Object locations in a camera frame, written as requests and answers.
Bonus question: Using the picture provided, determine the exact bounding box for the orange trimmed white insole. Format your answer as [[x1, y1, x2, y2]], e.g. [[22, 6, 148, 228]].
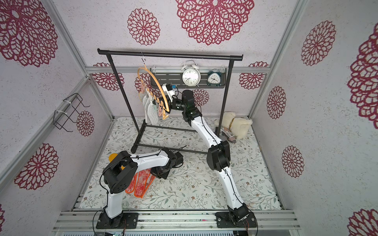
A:
[[144, 170, 156, 195]]

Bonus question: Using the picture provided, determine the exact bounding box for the orange clip hanger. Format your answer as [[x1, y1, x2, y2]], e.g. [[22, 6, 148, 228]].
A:
[[136, 52, 171, 120]]

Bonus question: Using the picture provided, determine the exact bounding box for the white grey insole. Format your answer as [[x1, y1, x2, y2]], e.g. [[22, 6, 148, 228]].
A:
[[143, 95, 159, 125]]

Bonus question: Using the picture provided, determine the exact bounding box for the red orange insole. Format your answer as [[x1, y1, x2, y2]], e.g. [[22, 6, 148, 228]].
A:
[[125, 174, 138, 194]]

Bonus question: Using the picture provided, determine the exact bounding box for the black clothes rack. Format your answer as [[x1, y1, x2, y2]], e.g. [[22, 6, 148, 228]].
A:
[[97, 48, 243, 154]]

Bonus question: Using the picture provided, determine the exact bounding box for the yellow shoe insole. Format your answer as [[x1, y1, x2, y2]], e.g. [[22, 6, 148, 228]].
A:
[[109, 153, 125, 170]]

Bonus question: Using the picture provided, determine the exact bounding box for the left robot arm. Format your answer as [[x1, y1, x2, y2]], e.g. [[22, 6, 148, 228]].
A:
[[101, 148, 184, 219]]

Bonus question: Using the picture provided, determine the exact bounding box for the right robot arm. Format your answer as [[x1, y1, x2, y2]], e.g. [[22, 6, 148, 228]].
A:
[[161, 89, 250, 225]]

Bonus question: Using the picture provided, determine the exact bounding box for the white alarm clock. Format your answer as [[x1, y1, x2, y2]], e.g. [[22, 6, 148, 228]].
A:
[[181, 60, 201, 87]]

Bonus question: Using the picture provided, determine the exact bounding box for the dark green alarm clock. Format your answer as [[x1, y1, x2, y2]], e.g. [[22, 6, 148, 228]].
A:
[[207, 71, 221, 87]]

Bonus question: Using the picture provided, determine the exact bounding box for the striped small box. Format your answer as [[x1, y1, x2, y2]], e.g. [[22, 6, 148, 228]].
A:
[[221, 127, 236, 144]]

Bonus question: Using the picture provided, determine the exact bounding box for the cream plush toy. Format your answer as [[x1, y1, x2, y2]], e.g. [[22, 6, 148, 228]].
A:
[[221, 112, 253, 140]]

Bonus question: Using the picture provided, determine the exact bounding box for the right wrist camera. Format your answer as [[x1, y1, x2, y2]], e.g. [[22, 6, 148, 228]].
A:
[[161, 84, 177, 102]]

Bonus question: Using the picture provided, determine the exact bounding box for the black wall shelf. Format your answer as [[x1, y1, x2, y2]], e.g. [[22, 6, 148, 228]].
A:
[[150, 67, 228, 89]]

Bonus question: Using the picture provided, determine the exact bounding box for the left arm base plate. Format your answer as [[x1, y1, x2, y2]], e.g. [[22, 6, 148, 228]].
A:
[[95, 212, 139, 230]]

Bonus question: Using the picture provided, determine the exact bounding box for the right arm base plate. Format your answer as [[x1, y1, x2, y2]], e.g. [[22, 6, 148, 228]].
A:
[[215, 211, 258, 228]]

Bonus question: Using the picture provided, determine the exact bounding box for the black wire wall hook rack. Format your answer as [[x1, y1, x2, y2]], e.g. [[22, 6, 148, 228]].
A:
[[52, 92, 90, 133]]

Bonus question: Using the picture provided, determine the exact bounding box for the aluminium front rail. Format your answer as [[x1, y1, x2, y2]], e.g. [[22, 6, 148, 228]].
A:
[[52, 210, 301, 236]]

